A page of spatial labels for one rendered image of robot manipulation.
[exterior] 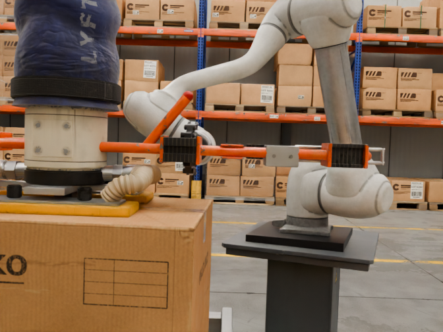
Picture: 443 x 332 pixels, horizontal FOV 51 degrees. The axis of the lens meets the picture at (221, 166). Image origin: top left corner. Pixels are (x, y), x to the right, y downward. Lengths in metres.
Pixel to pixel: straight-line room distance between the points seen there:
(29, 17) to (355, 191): 1.06
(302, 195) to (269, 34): 0.57
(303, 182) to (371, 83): 6.97
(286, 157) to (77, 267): 0.46
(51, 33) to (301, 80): 7.47
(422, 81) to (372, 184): 7.38
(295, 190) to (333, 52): 0.51
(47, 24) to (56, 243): 0.42
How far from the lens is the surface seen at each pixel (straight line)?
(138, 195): 1.08
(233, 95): 8.17
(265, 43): 1.51
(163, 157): 0.97
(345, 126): 1.53
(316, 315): 1.74
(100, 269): 0.86
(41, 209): 0.94
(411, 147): 10.14
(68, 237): 0.86
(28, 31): 1.02
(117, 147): 1.01
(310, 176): 1.67
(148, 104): 1.31
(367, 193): 1.54
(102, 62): 1.00
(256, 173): 8.11
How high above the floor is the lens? 1.10
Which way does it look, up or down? 3 degrees down
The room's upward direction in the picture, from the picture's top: 2 degrees clockwise
